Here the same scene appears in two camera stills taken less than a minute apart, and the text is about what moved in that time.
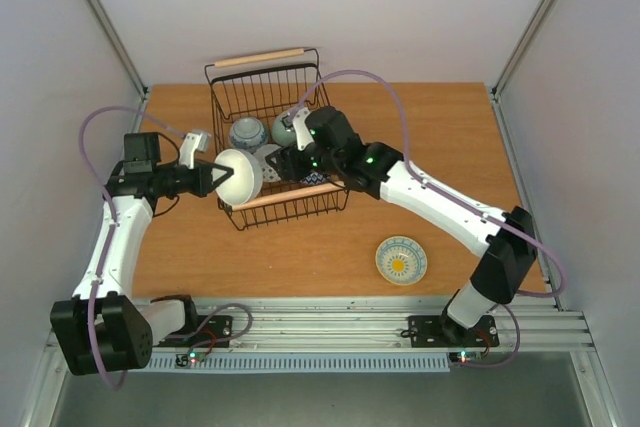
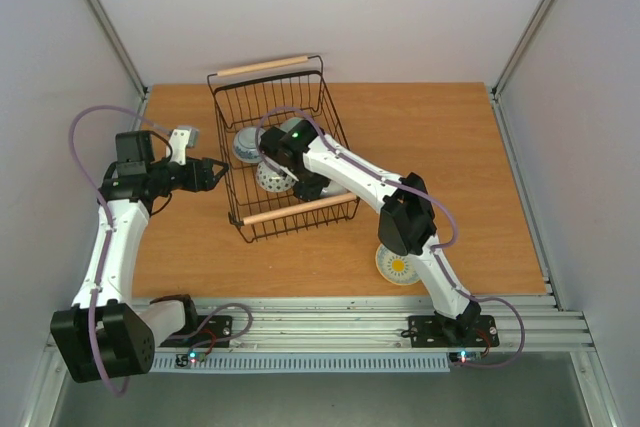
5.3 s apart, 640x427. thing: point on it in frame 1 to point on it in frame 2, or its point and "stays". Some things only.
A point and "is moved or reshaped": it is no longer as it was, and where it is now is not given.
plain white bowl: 246,181 to 333,188
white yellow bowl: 401,260 stays
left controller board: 196,356 stays
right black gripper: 286,165 to 307,188
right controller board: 465,357 stays
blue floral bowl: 248,134 is moved or reshaped
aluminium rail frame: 373,326 stays
